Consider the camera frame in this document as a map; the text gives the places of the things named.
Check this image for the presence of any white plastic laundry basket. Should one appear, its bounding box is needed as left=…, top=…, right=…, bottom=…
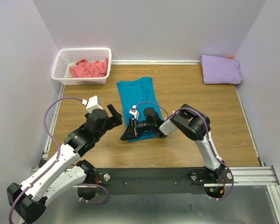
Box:
left=51, top=48, right=112, bottom=85

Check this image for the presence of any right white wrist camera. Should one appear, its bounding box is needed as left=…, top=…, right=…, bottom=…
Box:
left=129, top=105, right=139, bottom=120

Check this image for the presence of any blue t shirt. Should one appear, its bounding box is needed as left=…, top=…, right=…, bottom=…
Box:
left=117, top=77, right=166, bottom=142

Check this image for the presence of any folded purple t shirt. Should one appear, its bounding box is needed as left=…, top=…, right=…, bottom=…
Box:
left=200, top=55, right=242, bottom=85

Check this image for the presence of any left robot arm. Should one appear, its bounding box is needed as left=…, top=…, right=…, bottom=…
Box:
left=7, top=104, right=122, bottom=224

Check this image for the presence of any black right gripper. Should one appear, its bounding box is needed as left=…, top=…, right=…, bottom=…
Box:
left=120, top=118, right=154, bottom=141

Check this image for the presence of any aluminium front rail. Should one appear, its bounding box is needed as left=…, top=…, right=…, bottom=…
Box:
left=22, top=166, right=279, bottom=192

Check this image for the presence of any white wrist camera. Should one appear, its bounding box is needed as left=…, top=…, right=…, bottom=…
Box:
left=82, top=96, right=102, bottom=113
left=129, top=105, right=139, bottom=120

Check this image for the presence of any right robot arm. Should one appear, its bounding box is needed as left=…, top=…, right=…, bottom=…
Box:
left=120, top=104, right=226, bottom=183

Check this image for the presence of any red t shirt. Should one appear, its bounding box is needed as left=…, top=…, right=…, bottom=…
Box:
left=69, top=57, right=109, bottom=78

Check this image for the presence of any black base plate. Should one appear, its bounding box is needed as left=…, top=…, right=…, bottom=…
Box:
left=78, top=168, right=233, bottom=198

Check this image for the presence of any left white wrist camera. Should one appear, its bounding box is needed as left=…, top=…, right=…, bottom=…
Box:
left=82, top=96, right=102, bottom=113

